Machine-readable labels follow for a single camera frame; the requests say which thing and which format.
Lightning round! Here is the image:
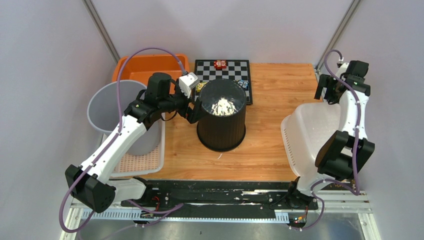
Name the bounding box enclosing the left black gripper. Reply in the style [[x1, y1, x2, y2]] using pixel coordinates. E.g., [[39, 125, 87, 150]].
[[159, 79, 207, 123]]

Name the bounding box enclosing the black ribbed bin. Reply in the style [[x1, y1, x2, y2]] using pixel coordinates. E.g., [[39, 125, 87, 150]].
[[196, 78, 247, 152]]

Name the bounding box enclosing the large white plastic tub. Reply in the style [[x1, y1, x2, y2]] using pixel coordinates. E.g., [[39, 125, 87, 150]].
[[281, 102, 348, 182]]

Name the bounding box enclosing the grey bin black liner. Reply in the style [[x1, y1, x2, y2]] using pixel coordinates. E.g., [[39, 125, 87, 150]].
[[87, 80, 162, 156]]

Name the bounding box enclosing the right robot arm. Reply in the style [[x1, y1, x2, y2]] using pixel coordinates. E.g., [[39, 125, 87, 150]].
[[280, 60, 375, 209]]

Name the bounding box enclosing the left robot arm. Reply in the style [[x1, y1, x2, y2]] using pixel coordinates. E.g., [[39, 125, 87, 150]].
[[65, 72, 200, 213]]

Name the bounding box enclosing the yellow toy block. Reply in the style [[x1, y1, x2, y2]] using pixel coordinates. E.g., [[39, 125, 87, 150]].
[[195, 82, 207, 93]]

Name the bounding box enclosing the red toy block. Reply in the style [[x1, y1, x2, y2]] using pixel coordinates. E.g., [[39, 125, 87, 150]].
[[213, 60, 227, 70]]

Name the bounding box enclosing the blue toy block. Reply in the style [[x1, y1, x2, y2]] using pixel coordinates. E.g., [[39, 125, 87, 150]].
[[237, 80, 249, 90]]

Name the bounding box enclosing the black white chessboard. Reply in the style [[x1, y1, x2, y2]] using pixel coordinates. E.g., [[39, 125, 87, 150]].
[[192, 59, 253, 105]]

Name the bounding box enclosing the orange plastic tub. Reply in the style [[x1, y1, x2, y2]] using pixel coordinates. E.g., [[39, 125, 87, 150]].
[[119, 54, 182, 91]]

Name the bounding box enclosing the white perforated basket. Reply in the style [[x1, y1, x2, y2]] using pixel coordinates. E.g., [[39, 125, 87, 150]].
[[111, 120, 165, 178]]

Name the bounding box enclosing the right aluminium frame post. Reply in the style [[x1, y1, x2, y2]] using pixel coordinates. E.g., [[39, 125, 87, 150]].
[[314, 0, 362, 73]]

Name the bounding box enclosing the aluminium frame post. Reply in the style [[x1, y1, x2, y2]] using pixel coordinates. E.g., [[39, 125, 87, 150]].
[[82, 0, 120, 63], [314, 0, 362, 73]]

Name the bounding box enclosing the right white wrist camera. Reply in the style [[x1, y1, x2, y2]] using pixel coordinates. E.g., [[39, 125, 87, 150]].
[[335, 62, 349, 79]]

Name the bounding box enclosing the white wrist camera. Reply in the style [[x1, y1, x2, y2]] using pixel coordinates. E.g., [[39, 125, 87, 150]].
[[335, 62, 349, 79], [178, 72, 200, 99]]

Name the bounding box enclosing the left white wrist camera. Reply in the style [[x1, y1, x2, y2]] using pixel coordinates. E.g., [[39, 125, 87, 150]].
[[178, 72, 200, 99]]

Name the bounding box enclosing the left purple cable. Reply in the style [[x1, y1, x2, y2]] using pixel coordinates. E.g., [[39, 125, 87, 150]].
[[58, 46, 188, 234]]

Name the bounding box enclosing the purple cable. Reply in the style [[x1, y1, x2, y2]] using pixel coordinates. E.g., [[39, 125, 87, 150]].
[[58, 46, 188, 234], [309, 49, 363, 231]]

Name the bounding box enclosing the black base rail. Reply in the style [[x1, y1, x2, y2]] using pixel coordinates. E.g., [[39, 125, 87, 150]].
[[71, 180, 372, 224]]

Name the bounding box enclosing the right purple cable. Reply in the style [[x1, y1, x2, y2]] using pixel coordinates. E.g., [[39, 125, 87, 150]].
[[309, 49, 363, 231]]

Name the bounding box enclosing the left aluminium frame post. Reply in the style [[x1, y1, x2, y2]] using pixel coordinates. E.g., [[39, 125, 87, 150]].
[[82, 0, 120, 63]]

